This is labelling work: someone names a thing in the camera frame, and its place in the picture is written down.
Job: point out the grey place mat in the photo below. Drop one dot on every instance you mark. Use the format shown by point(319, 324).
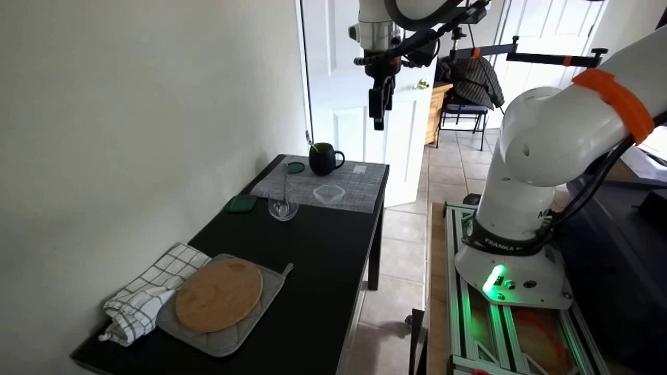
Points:
point(354, 187)

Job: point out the white checked dish towel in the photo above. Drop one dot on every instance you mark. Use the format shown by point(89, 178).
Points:
point(134, 308)

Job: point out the black table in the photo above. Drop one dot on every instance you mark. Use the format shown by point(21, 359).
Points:
point(327, 258)

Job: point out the silver spoon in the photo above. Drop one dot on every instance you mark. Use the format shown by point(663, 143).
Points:
point(284, 206)

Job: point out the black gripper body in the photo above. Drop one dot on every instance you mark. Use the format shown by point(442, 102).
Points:
point(382, 67)

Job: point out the white door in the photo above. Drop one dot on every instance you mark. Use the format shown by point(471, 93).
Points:
point(339, 95)

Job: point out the dark green coaster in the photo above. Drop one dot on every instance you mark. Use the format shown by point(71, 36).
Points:
point(242, 204)

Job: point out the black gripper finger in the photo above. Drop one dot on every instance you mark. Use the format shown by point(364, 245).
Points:
point(382, 119)
point(375, 119)

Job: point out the chair with dark clothes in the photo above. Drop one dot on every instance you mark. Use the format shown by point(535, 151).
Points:
point(474, 87)

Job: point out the clear glass cup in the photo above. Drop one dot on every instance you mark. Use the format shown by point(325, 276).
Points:
point(273, 211)

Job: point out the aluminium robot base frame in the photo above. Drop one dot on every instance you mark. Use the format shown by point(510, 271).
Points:
point(491, 336)

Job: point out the small green lid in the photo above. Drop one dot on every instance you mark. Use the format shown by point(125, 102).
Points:
point(295, 168)

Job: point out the round wooden board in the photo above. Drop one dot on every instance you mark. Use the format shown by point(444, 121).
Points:
point(220, 296)

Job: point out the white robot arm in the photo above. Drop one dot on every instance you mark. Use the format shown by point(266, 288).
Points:
point(548, 138)

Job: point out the black mug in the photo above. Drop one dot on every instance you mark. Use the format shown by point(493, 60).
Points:
point(324, 159)

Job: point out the grey pot holder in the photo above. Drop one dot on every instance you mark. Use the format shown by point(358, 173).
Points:
point(228, 340)

